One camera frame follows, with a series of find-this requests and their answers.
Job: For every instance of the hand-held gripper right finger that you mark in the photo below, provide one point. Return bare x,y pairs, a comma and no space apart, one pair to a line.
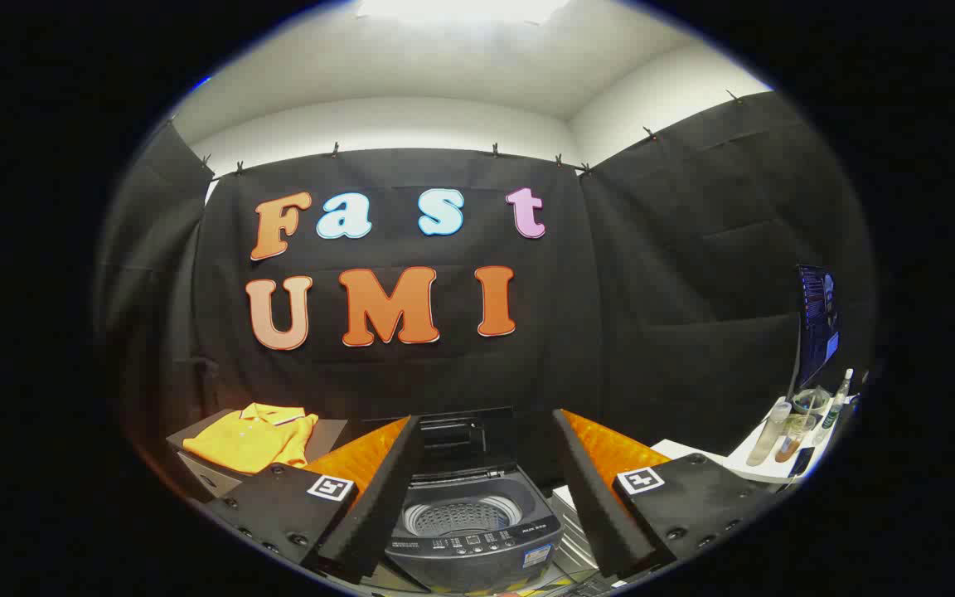
593,497

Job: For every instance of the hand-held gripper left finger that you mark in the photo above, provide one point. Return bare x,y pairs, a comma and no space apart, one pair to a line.
386,497

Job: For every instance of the dark grey washing machine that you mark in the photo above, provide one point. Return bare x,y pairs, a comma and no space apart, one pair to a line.
477,551

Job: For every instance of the yellow polo shirt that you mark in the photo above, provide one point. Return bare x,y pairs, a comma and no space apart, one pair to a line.
254,439

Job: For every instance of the grey cabinet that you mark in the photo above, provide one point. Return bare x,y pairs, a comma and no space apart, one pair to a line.
332,435

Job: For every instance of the tall frosted bottle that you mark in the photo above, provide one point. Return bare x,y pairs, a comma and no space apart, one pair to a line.
768,433

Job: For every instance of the clear glass cup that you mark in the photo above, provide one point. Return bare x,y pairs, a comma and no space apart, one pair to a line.
799,429

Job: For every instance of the small grey bowl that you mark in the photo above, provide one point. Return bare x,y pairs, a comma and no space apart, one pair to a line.
811,400

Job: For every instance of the clear spray bottle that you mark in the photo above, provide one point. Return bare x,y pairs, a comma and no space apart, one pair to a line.
837,408

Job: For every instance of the computer monitor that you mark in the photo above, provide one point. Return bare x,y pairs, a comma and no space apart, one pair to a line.
816,323

